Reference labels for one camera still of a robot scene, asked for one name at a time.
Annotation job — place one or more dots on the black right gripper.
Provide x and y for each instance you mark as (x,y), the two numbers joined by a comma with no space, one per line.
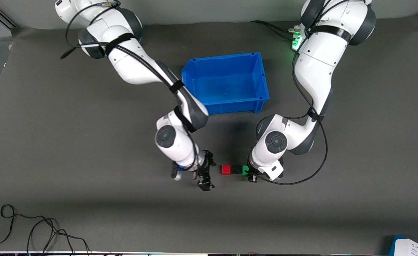
(205,171)

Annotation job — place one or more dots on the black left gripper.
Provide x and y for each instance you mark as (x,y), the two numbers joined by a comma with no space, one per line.
(252,174)

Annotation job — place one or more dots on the small green cube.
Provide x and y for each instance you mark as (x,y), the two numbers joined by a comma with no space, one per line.
(245,170)

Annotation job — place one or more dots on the small red cube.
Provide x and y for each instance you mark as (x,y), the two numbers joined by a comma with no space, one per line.
(226,170)

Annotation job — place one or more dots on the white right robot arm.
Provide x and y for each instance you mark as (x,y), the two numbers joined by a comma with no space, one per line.
(137,64)

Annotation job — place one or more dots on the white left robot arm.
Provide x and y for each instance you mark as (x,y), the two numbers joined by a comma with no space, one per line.
(319,64)

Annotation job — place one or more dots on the small black cube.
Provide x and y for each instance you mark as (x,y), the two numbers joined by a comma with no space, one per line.
(236,169)

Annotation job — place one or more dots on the blue plastic storage bin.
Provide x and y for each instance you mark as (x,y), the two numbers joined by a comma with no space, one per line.
(230,78)

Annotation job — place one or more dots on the dark grey table mat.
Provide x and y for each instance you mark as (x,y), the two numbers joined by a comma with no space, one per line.
(88,149)

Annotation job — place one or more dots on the blue box with white label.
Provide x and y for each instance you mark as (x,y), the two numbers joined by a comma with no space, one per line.
(414,249)

